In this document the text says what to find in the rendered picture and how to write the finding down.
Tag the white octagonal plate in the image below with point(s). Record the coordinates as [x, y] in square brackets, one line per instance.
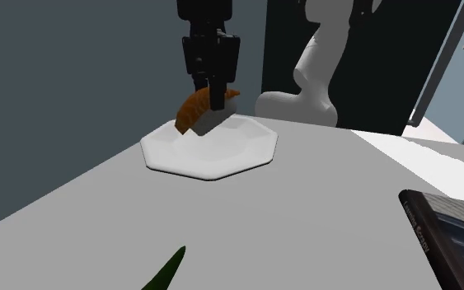
[215, 154]

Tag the salmon sushi piece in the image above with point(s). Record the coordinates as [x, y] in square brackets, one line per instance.
[193, 110]

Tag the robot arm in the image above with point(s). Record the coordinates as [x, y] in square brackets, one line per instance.
[311, 104]

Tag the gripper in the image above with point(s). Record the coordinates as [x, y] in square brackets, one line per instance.
[204, 14]

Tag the dark green pointed object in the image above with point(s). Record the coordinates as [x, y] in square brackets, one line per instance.
[167, 271]

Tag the dark hardcover book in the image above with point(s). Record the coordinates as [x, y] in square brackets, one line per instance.
[452, 241]

